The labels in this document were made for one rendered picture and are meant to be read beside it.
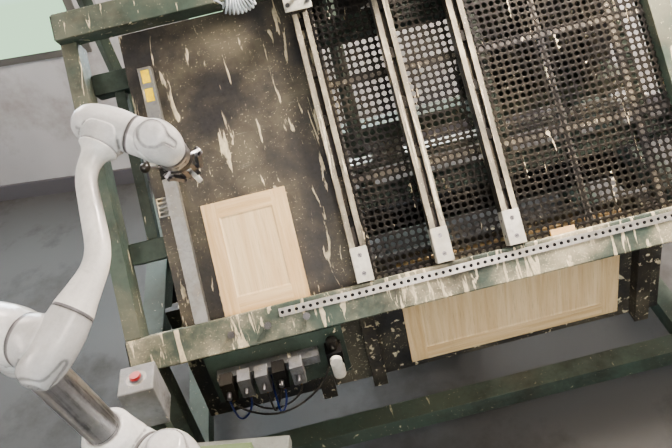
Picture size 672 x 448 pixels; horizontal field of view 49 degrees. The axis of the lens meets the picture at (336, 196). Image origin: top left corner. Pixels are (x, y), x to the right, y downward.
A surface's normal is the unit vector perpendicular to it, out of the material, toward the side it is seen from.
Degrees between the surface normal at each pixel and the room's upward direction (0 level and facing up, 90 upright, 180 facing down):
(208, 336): 50
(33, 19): 90
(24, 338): 27
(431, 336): 90
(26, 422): 0
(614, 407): 0
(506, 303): 90
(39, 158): 90
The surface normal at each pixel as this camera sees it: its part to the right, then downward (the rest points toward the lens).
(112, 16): 0.00, -0.09
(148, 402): 0.15, 0.55
